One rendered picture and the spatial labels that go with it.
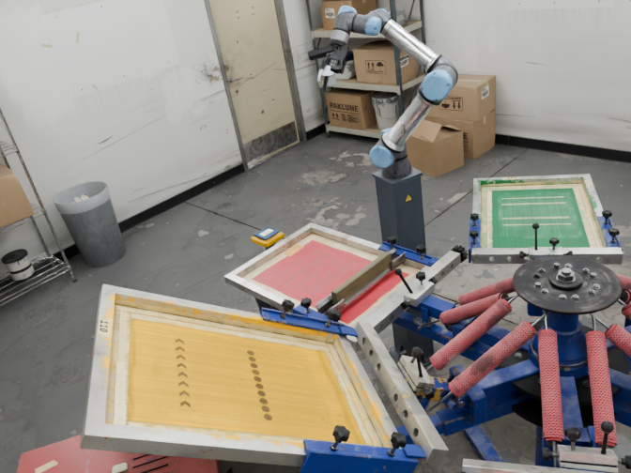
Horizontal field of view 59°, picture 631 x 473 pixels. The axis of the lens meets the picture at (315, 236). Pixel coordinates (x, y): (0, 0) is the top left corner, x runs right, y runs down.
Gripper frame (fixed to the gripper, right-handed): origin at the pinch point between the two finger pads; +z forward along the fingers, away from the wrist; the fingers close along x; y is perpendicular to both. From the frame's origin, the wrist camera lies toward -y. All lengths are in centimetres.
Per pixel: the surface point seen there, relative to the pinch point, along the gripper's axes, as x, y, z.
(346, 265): 22, 31, 71
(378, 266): 4, 46, 66
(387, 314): -25, 57, 81
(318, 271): 19, 20, 78
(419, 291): -19, 65, 70
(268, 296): -2, 5, 93
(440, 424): -54, 83, 105
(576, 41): 293, 135, -161
